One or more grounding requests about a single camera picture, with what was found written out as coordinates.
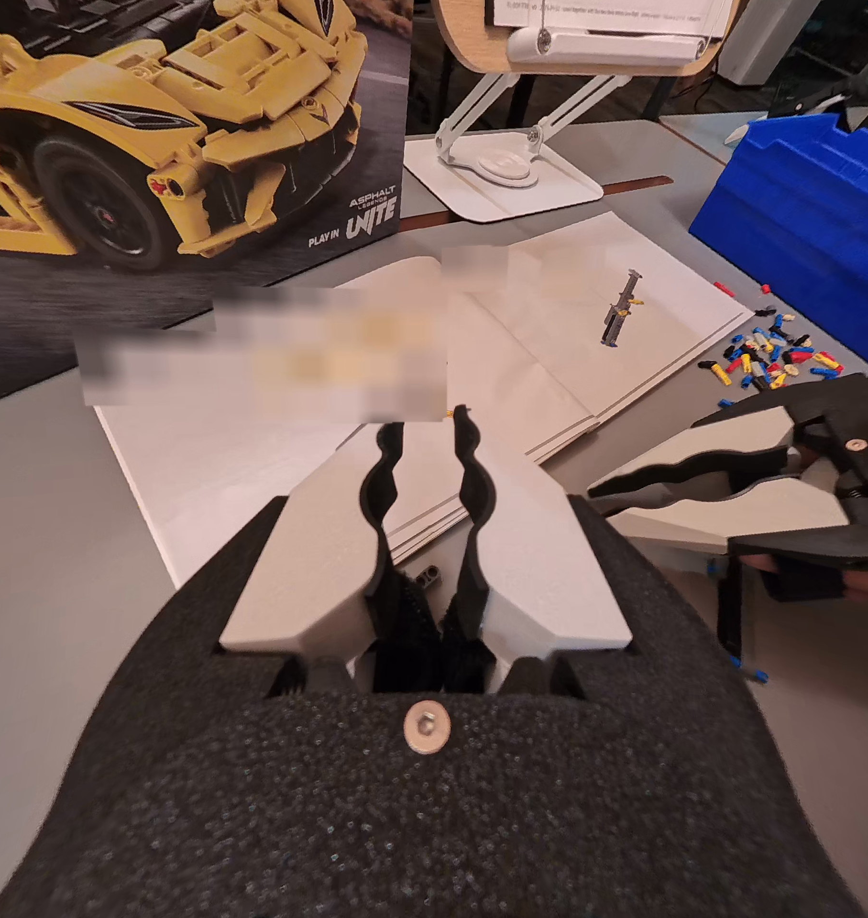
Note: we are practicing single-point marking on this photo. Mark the grey and black lego beam assembly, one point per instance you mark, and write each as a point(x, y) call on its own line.
point(731, 609)

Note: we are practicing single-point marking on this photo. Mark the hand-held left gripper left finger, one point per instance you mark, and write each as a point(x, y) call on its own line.
point(304, 574)

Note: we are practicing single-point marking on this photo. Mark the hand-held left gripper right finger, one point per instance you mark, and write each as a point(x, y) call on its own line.
point(548, 574)

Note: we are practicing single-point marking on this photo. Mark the pile of mixed small lego pieces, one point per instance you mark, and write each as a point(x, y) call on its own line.
point(771, 351)

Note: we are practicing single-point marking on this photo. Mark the lego box with yellow car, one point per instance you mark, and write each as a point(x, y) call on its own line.
point(154, 143)

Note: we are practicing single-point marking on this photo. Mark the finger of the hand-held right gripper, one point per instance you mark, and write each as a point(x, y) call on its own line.
point(764, 513)
point(735, 444)

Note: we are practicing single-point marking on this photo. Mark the printed instruction sheet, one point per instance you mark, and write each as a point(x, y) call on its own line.
point(606, 11)

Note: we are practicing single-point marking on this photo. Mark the lego instruction booklet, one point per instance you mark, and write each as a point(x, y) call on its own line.
point(548, 344)

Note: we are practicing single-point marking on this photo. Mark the blue plastic bin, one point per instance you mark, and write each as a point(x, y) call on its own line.
point(799, 215)

